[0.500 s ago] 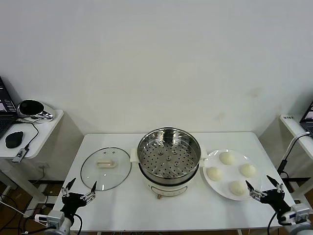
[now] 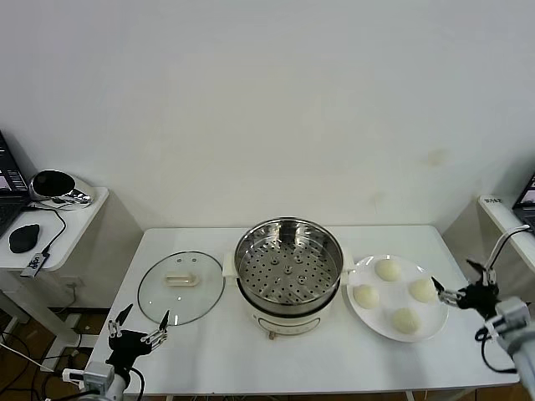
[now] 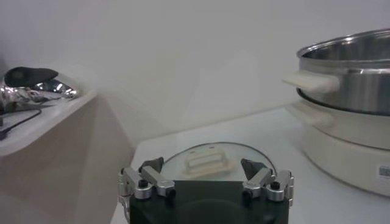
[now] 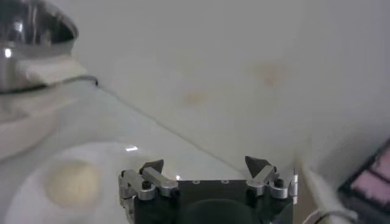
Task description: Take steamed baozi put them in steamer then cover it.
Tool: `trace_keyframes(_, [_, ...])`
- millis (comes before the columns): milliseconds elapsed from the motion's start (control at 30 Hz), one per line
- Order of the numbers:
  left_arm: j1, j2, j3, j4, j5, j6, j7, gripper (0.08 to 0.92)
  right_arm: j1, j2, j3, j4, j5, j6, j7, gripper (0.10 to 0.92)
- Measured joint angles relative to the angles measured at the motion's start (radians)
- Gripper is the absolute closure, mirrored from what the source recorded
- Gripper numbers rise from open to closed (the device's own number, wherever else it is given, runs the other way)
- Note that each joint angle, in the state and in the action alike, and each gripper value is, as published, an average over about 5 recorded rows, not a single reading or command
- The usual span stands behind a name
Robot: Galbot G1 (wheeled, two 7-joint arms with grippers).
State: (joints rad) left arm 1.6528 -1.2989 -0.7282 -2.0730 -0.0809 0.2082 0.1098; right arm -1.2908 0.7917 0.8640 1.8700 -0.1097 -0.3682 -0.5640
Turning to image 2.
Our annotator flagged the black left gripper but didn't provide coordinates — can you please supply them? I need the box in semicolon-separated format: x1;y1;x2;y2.
105;303;171;369

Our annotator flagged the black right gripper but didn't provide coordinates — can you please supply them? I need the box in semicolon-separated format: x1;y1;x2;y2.
430;258;501;321

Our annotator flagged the white steamed baozi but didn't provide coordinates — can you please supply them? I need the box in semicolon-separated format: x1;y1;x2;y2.
390;307;421;335
374;258;402;282
353;284;380;310
408;277;439;304

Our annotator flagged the round glass pot lid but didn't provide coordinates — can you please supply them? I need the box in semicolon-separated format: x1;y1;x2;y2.
137;249;227;327

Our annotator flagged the perforated steel steamer basket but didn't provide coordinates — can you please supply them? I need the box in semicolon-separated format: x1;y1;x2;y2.
233;216;344;312

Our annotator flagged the white power strip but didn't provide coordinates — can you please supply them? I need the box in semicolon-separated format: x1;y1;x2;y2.
62;311;84;335

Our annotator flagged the round white plate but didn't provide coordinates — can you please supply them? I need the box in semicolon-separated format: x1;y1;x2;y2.
345;253;450;343

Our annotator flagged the black open laptop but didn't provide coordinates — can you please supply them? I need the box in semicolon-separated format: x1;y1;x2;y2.
0;129;33;237
512;169;535;229

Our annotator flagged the silver usb hub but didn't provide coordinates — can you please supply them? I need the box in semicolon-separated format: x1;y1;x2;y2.
20;251;48;279

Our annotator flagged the cream electric cooking pot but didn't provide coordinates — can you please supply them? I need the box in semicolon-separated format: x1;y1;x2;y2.
222;246;355;340

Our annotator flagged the black computer mouse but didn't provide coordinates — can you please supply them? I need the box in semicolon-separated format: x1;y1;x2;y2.
8;223;42;254

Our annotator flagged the white and black cable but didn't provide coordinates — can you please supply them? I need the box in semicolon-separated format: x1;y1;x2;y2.
484;224;531;272

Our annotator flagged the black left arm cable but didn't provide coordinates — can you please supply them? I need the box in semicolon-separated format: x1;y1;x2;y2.
125;367;145;398

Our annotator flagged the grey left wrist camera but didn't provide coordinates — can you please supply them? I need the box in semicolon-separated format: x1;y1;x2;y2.
62;362;115;390

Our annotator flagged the black floor cable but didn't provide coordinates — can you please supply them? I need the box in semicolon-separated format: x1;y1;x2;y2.
0;321;84;401

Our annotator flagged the thin black usb cable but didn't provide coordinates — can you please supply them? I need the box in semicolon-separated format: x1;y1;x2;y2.
23;203;68;256

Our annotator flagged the white floor cable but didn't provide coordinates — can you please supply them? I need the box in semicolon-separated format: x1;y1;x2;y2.
0;342;58;373

